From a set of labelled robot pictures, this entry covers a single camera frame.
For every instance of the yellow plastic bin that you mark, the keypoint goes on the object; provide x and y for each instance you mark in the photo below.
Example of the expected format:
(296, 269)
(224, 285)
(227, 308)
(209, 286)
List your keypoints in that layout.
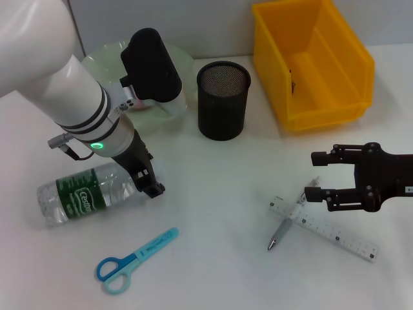
(335, 97)

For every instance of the black mesh pen cup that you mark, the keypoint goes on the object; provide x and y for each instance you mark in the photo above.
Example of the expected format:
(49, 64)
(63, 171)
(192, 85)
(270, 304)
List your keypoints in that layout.
(221, 106)

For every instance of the clear water bottle green label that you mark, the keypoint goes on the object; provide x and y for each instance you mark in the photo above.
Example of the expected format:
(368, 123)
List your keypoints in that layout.
(80, 197)

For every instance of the silver ballpoint pen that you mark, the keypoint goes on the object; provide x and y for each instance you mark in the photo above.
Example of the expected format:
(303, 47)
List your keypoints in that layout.
(282, 231)

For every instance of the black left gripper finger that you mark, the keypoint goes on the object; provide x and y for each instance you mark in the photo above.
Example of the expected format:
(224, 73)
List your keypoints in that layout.
(154, 190)

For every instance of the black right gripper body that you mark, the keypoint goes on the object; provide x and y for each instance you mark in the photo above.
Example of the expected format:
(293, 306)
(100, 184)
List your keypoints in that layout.
(387, 176)

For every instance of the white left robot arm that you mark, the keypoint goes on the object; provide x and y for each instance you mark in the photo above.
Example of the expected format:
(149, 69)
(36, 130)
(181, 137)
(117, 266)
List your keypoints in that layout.
(58, 77)

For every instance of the blue capped scissors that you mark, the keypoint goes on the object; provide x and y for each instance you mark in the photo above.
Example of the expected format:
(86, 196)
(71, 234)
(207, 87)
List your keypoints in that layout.
(148, 250)

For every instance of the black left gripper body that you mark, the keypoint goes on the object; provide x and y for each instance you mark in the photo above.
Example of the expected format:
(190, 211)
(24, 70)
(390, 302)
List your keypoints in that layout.
(138, 161)

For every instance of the clear plastic ruler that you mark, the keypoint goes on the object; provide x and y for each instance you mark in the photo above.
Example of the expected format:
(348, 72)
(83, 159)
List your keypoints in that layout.
(348, 242)

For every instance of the green plastic wrapper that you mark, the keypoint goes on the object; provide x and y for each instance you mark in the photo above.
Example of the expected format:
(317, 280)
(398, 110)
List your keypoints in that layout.
(293, 84)

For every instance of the pale green glass fruit plate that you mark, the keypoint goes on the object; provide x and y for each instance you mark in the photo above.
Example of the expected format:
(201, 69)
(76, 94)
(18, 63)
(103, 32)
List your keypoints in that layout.
(180, 61)

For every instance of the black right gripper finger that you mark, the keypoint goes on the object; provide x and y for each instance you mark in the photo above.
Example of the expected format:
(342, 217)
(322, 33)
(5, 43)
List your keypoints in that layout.
(338, 155)
(338, 198)

